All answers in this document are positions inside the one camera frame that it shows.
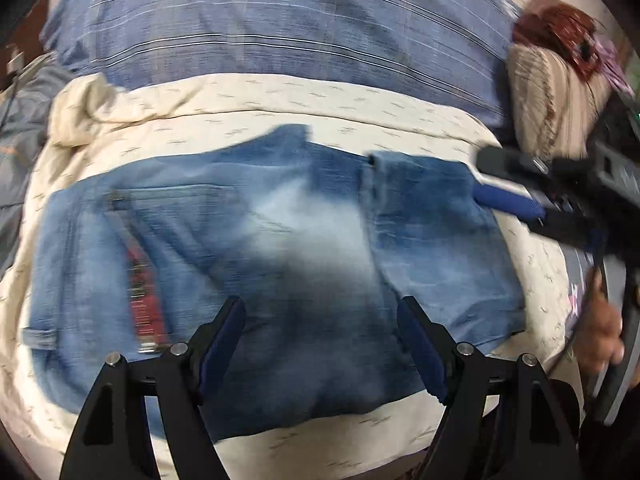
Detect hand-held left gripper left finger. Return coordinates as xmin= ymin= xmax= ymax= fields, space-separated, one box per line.
xmin=59 ymin=296 xmax=247 ymax=480

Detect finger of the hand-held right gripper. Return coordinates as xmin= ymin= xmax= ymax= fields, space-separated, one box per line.
xmin=475 ymin=147 xmax=598 ymax=192
xmin=473 ymin=183 xmax=608 ymax=250

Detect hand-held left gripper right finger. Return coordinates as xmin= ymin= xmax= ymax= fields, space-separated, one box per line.
xmin=396 ymin=295 xmax=586 ymax=480

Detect blue denim pants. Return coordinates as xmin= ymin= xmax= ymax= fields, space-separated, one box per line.
xmin=22 ymin=124 xmax=527 ymax=445

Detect person's right hand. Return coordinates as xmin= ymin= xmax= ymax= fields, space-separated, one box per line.
xmin=574 ymin=266 xmax=626 ymax=376

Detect beige ruffled pillow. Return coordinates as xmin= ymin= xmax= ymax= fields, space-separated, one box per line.
xmin=506 ymin=0 xmax=631 ymax=161

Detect brown patterned cloth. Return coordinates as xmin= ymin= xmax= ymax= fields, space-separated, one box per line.
xmin=512 ymin=0 xmax=628 ymax=86

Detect cream printed bed sheet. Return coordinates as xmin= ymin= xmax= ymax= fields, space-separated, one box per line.
xmin=0 ymin=73 xmax=586 ymax=480

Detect blue striped blanket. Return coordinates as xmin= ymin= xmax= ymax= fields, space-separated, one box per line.
xmin=41 ymin=0 xmax=526 ymax=132

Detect grey cloth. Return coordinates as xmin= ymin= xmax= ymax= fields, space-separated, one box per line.
xmin=0 ymin=55 xmax=76 ymax=276

